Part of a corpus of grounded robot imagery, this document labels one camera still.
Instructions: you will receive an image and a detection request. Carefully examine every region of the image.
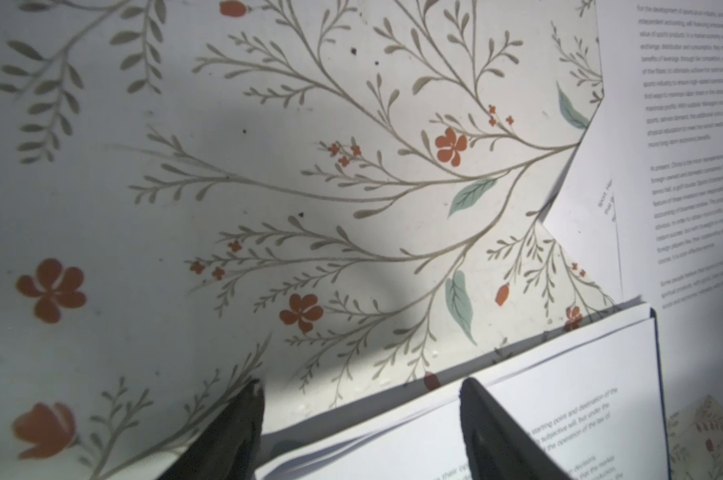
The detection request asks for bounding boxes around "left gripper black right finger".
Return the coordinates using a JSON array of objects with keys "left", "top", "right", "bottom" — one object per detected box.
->
[{"left": 459, "top": 377, "right": 569, "bottom": 480}]

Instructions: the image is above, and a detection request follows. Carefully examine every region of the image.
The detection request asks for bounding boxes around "printed paper sheet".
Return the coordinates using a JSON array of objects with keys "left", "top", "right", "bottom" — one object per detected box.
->
[
  {"left": 256, "top": 296, "right": 669, "bottom": 480},
  {"left": 547, "top": 1, "right": 723, "bottom": 412}
]

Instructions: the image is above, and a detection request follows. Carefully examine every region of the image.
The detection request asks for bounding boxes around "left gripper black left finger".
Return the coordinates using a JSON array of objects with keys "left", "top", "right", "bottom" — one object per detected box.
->
[{"left": 158, "top": 379, "right": 265, "bottom": 480}]

